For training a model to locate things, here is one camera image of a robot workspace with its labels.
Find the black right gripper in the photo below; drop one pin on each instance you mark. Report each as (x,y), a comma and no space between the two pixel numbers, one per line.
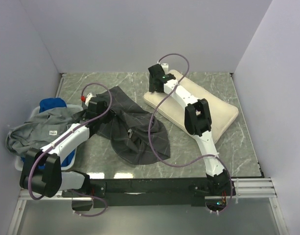
(151,89)

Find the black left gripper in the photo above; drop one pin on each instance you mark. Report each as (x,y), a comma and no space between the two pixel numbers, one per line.
(105,106)

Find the dark grey checked pillowcase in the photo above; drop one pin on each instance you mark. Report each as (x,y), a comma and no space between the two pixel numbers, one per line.
(125,114)

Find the cream white pillow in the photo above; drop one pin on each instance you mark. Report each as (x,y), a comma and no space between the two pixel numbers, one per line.
(222,113)

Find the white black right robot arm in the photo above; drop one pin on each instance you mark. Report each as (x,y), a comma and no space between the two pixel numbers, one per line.
(197,123)

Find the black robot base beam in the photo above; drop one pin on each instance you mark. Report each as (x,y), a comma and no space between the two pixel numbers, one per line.
(153,192)

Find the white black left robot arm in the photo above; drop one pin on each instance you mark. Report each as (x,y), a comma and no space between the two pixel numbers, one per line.
(42,175)

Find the white pillowcase label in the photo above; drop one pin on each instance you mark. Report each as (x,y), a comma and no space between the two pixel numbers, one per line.
(130,132)

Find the blue garment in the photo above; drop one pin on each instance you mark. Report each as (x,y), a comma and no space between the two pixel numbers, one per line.
(45,104)

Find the grey button shirt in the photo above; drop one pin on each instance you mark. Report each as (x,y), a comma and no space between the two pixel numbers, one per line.
(40,130)

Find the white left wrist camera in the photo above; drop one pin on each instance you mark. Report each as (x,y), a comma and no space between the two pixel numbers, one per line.
(86,98)

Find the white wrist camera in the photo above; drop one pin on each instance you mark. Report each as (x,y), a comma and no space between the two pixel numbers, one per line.
(165,67)
(86,98)

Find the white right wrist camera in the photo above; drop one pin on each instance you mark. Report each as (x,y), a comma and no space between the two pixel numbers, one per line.
(165,67)

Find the aluminium frame rail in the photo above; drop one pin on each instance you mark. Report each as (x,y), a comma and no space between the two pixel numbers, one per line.
(254,211)

